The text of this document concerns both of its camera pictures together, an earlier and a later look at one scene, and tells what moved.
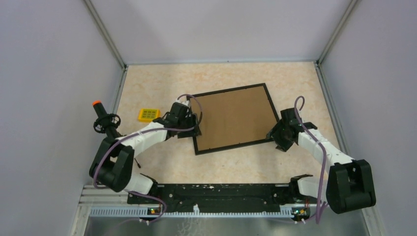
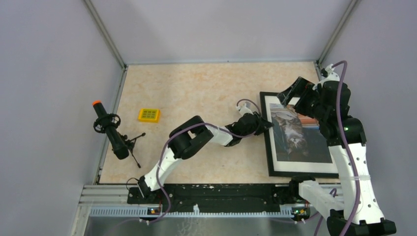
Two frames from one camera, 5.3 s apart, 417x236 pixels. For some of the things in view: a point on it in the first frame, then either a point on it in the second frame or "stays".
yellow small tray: (147, 115) stays
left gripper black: (196, 132) to (263, 124)
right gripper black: (282, 145) to (301, 86)
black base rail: (258, 195) stays
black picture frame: (239, 145) to (296, 146)
